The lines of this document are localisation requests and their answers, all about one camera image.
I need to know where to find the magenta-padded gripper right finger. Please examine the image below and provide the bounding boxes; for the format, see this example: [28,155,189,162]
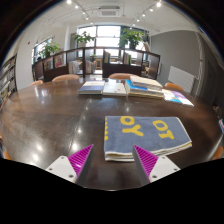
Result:
[132,144,181,187]

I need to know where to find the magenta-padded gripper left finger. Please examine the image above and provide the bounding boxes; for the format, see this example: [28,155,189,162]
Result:
[45,143,95,184]

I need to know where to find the grey towel with yellow letters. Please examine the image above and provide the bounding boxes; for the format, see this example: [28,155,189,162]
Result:
[103,115,193,163]

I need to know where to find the white and teal magazine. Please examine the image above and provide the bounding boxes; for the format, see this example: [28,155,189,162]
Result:
[162,88,183,104]

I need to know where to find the purple magazine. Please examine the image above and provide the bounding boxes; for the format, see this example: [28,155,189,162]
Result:
[171,89,195,108]

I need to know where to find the dark blue book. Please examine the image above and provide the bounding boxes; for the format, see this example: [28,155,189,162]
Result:
[77,80,106,96]

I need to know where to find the thick cream book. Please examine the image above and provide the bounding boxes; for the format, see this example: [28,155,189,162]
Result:
[129,75,164,92]

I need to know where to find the white book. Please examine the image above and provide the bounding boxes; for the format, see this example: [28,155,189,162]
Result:
[102,80,128,98]

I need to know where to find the dark wooden shelf unit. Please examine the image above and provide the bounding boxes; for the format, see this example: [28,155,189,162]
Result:
[32,46,161,83]

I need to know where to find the small potted green plant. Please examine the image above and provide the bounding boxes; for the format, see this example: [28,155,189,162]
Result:
[38,41,61,59]

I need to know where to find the medium potted green plant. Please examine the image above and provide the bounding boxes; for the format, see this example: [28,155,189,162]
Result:
[73,30,96,48]

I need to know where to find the large potted green plant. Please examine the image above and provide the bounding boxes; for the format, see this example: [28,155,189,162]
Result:
[118,27,148,50]

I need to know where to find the ceiling air conditioner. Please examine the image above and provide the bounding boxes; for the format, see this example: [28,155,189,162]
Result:
[97,5,124,18]

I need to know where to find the ceiling spot lights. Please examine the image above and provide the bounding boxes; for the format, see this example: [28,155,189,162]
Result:
[66,0,163,23]

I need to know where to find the white wall radiator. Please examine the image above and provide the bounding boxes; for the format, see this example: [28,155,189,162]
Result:
[167,65,197,94]

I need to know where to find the wall bookshelf with books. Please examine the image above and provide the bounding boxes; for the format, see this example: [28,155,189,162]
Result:
[0,54,18,109]

